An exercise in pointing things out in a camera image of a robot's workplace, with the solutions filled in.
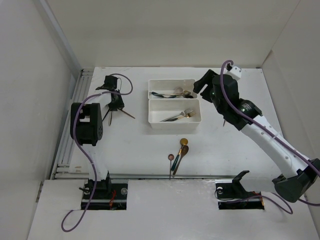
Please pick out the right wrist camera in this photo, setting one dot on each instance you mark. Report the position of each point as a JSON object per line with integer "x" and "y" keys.
{"x": 234, "y": 71}

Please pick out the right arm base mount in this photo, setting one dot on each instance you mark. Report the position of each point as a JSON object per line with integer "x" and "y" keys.
{"x": 231, "y": 195}

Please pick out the copper spoon long handle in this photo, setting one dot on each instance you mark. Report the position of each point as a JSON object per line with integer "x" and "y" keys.
{"x": 127, "y": 113}

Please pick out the rose gold fork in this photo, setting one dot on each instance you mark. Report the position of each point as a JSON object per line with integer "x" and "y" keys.
{"x": 172, "y": 120}

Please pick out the aluminium rail frame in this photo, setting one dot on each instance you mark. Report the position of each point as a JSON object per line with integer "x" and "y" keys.
{"x": 65, "y": 144}

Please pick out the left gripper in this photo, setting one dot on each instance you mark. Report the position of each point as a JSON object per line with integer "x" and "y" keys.
{"x": 119, "y": 105}

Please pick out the beige ceramic spoon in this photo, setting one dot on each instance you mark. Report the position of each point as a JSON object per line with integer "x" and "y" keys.
{"x": 178, "y": 91}

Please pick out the white spoon container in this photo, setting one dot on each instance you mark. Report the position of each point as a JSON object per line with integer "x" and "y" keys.
{"x": 167, "y": 86}

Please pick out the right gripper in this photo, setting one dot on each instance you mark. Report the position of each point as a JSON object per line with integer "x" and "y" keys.
{"x": 207, "y": 78}

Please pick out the brown wooden spoon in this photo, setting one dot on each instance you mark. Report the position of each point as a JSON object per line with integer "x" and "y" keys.
{"x": 184, "y": 151}

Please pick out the green-handled gold spoon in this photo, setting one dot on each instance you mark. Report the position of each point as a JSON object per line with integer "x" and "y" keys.
{"x": 183, "y": 142}

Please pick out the silver-handled black fork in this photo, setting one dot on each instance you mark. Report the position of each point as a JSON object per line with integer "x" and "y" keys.
{"x": 110, "y": 118}

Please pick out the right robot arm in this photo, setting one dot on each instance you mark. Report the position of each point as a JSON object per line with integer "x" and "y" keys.
{"x": 298, "y": 173}

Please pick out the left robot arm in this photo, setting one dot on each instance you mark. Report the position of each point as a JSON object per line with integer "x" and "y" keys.
{"x": 86, "y": 128}

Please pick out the white fork container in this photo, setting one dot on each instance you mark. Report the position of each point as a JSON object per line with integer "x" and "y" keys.
{"x": 160, "y": 109}

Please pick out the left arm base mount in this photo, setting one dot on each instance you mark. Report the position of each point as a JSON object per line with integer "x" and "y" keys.
{"x": 112, "y": 199}

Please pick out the small copper spoon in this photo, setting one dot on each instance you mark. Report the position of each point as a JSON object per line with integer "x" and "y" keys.
{"x": 170, "y": 158}

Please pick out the green-handled gold fork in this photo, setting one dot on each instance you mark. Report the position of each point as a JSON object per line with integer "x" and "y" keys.
{"x": 188, "y": 115}

